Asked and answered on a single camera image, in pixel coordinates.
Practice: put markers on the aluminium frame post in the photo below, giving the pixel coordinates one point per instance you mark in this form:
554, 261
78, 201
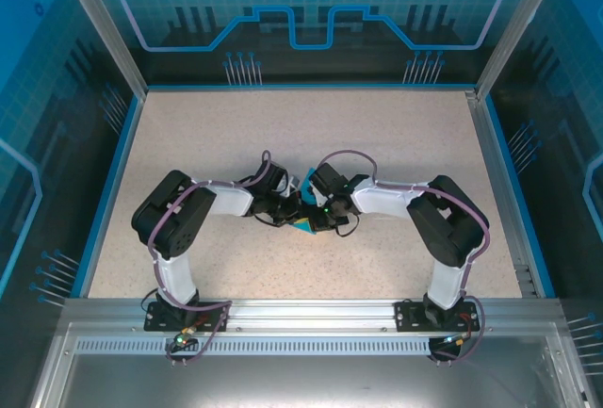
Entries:
104, 26
516, 26

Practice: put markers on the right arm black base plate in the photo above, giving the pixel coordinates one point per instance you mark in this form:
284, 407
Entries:
407, 316

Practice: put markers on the aluminium side rail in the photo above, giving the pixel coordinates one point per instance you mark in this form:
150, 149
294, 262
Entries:
490, 144

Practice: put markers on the aluminium mounting rail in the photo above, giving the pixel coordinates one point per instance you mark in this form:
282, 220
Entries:
311, 314

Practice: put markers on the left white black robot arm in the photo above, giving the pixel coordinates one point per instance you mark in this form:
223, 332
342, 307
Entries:
226, 200

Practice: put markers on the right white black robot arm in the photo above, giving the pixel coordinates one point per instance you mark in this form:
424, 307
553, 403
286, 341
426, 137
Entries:
381, 198

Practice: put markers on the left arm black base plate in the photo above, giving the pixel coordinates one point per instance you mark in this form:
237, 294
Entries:
158, 321

